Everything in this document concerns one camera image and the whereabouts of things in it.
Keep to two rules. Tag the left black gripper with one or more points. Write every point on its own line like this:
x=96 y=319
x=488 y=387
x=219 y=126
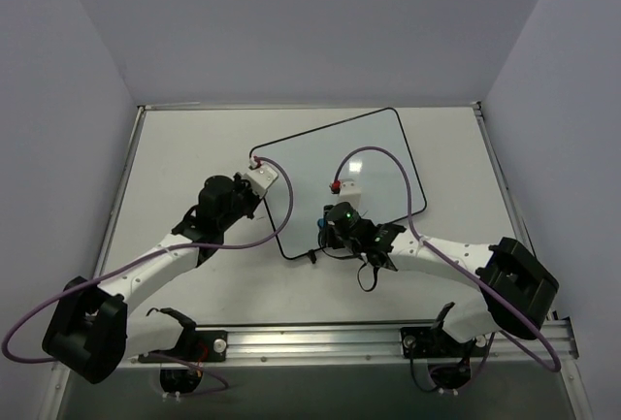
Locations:
x=247 y=200

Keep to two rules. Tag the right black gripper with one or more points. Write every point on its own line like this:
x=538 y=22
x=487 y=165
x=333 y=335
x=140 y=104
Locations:
x=328 y=228

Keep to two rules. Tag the white whiteboard black frame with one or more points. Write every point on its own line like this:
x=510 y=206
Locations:
x=315 y=147

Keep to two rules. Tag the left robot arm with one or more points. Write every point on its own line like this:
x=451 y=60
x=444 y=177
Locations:
x=90 y=331

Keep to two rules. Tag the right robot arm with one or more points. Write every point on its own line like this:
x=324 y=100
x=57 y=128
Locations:
x=395 y=248

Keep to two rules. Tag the left whiteboard foot clip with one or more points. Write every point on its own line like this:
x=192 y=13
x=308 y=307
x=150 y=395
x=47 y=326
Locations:
x=312 y=256

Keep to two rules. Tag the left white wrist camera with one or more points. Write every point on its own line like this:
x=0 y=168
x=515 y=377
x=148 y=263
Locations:
x=260 y=177

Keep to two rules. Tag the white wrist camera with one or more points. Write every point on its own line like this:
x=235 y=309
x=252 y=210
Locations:
x=260 y=177
x=346 y=191

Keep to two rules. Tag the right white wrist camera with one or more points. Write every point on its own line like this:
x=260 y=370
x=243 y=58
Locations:
x=346 y=191

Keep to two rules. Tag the aluminium front rail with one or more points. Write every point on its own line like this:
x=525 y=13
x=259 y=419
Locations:
x=315 y=344

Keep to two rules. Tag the aluminium rail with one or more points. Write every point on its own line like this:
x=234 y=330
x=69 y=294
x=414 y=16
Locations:
x=124 y=177
x=315 y=344
x=514 y=211

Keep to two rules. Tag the aluminium left side rail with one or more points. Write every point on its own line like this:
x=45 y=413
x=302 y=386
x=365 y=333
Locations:
x=124 y=177

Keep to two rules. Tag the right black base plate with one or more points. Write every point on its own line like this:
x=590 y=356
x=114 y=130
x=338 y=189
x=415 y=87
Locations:
x=425 y=342

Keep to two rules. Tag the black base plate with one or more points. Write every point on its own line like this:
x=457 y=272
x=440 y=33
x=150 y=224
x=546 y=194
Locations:
x=425 y=342
x=204 y=346

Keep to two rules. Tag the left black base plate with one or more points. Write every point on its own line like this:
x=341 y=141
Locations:
x=204 y=346

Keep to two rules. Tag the aluminium right side rail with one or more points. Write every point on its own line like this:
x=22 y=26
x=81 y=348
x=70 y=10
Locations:
x=514 y=211

